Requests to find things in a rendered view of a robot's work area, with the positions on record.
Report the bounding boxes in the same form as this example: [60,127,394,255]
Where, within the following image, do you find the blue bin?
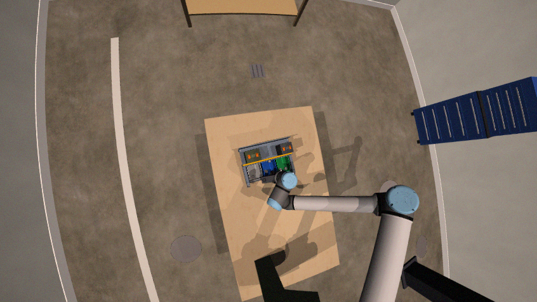
[260,160,277,176]

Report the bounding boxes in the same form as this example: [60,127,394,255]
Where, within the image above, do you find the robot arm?
[261,170,420,302]

